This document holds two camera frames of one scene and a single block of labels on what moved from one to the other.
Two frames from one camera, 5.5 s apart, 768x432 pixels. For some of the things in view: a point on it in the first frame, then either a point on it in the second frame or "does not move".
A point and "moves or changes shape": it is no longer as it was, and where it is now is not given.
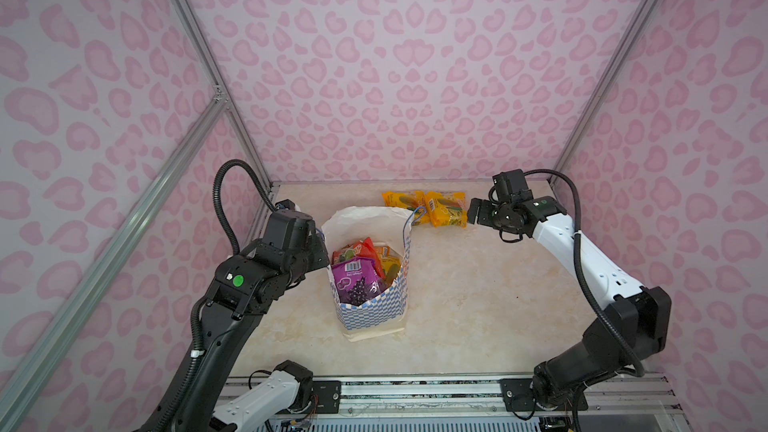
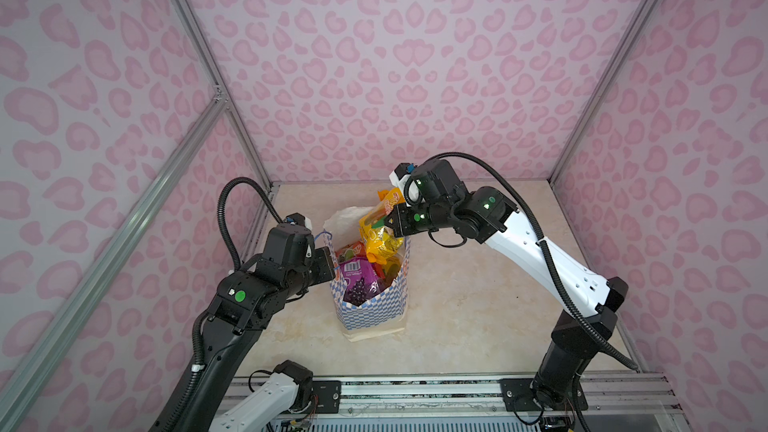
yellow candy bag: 446,208 moves or changes shape
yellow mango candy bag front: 390,263 does not move
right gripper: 483,216 to 402,226
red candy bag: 364,248 does not move
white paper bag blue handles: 386,226 does not move
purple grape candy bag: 356,280 does not move
